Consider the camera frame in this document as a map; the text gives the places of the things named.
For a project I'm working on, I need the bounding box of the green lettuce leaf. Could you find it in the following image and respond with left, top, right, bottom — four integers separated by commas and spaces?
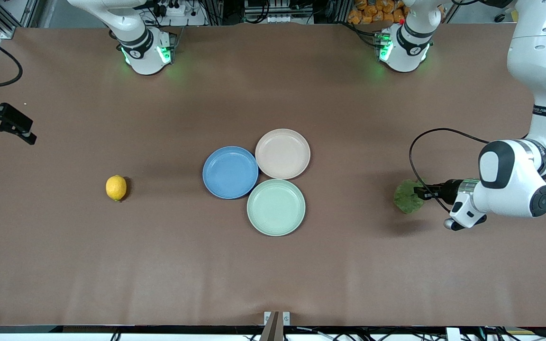
393, 179, 428, 215

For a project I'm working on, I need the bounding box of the yellow lemon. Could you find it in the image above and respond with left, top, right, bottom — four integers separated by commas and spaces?
106, 175, 127, 202

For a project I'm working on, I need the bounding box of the beige plate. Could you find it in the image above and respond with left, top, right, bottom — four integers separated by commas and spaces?
255, 128, 311, 180

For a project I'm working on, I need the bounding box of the brown table cover sheet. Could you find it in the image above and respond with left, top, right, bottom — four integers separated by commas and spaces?
0, 24, 546, 327

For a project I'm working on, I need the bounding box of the light green plate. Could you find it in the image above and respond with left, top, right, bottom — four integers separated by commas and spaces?
246, 179, 306, 237

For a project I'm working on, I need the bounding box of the orange snack bag pile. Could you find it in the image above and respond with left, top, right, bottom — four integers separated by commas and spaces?
347, 0, 409, 25

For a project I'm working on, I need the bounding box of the blue plate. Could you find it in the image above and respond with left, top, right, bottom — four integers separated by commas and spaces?
202, 146, 259, 200

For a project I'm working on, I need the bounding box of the white power strip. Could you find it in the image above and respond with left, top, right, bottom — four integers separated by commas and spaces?
152, 0, 189, 18

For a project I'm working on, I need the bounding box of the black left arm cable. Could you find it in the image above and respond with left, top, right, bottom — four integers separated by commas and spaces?
409, 71, 546, 214

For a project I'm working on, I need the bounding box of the small metal edge bracket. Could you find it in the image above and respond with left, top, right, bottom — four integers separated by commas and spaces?
264, 311, 291, 327

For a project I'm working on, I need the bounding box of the grey camera pole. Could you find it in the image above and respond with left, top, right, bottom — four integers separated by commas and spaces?
260, 311, 284, 341

